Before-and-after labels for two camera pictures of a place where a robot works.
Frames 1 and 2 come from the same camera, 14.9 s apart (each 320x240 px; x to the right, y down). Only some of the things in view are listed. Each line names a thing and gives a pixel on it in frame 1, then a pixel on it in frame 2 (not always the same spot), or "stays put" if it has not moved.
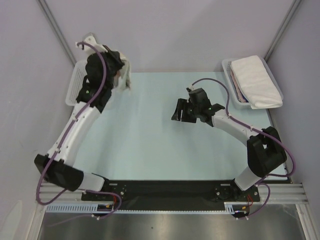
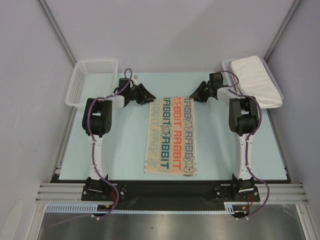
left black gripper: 114,56 → 145,96
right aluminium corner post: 294,5 stays put
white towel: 256,82 stays put
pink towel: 239,92 stays put
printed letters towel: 122,78 → 170,141
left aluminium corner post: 56,26 stays put
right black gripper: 186,110 → 202,91
